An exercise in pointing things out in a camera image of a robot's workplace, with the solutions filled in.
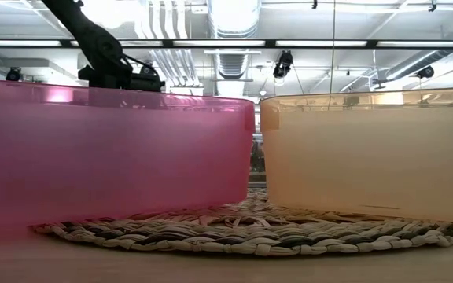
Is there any round woven placemat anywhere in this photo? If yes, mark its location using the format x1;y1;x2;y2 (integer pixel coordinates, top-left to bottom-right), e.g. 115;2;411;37
29;187;453;258

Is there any black ceiling spotlight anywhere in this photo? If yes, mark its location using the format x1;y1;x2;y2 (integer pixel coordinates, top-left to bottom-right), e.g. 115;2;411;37
271;50;295;79
138;60;157;79
5;65;23;83
415;64;436;80

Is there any black horizontal beam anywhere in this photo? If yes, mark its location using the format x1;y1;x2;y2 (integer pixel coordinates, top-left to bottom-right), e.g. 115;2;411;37
0;38;453;50

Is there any pink translucent plastic bin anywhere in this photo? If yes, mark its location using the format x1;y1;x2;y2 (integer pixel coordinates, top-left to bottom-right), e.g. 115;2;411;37
0;77;256;239

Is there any orange translucent plastic bin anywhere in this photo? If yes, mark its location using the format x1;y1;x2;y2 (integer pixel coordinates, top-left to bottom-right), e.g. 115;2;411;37
260;86;453;226

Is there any silver round air duct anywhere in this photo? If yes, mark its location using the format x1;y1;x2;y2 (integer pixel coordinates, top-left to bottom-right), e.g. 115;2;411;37
206;0;263;99

